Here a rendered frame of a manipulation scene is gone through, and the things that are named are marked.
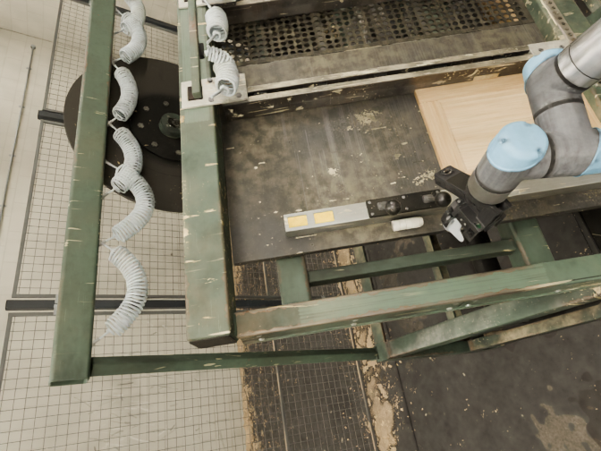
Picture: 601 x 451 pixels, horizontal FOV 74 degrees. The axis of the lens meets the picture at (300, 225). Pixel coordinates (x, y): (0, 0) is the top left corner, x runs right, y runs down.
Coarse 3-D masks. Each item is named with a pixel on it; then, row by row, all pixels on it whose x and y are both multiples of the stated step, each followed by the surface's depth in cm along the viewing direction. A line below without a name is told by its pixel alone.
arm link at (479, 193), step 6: (474, 174) 72; (468, 180) 75; (474, 180) 72; (468, 186) 75; (474, 186) 72; (480, 186) 71; (474, 192) 73; (480, 192) 71; (486, 192) 71; (492, 192) 74; (510, 192) 70; (480, 198) 73; (486, 198) 72; (492, 198) 71; (498, 198) 71; (504, 198) 72; (492, 204) 73
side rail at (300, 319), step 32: (384, 288) 96; (416, 288) 95; (448, 288) 95; (480, 288) 94; (512, 288) 94; (544, 288) 95; (576, 288) 103; (256, 320) 94; (288, 320) 93; (320, 320) 93; (352, 320) 97; (384, 320) 102
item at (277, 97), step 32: (416, 64) 122; (448, 64) 123; (480, 64) 121; (512, 64) 122; (224, 96) 116; (256, 96) 120; (288, 96) 120; (320, 96) 122; (352, 96) 124; (384, 96) 126
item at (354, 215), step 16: (592, 176) 107; (448, 192) 107; (512, 192) 106; (528, 192) 106; (544, 192) 107; (560, 192) 108; (336, 208) 106; (352, 208) 106; (432, 208) 105; (288, 224) 108; (320, 224) 105; (336, 224) 105; (352, 224) 106; (368, 224) 108
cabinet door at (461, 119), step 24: (432, 96) 124; (456, 96) 123; (480, 96) 123; (504, 96) 123; (432, 120) 120; (456, 120) 120; (480, 120) 119; (504, 120) 119; (528, 120) 118; (432, 144) 118; (456, 144) 116; (480, 144) 116
